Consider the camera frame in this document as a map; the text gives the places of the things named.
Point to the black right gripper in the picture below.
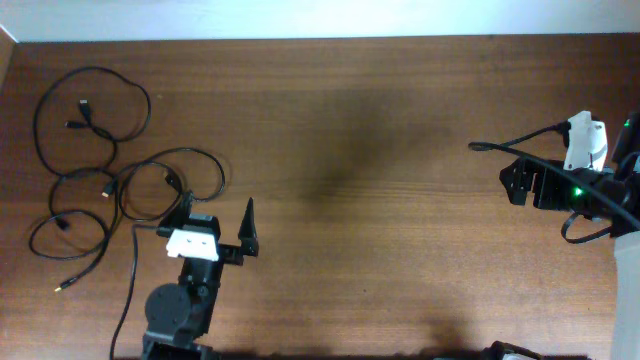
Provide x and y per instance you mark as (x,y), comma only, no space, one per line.
(542,185)

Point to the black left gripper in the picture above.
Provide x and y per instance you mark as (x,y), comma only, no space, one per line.
(232,253)

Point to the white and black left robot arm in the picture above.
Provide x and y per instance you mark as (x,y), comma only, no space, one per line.
(179,313)

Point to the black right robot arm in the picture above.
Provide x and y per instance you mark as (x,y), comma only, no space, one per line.
(601,200)

